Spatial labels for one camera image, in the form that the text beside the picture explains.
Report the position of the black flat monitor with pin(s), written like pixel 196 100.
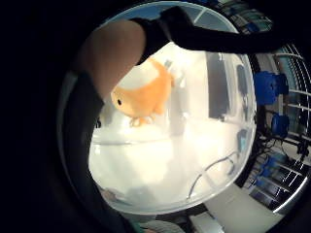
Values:
pixel 218 87

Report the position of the large blue plastic part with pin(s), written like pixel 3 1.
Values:
pixel 270 87

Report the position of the round blue plastic part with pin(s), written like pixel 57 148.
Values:
pixel 280 125

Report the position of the small blue device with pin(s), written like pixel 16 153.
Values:
pixel 241 139

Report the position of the orange soft toy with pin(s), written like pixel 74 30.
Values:
pixel 145 93

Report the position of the white box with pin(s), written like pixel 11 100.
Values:
pixel 239 210

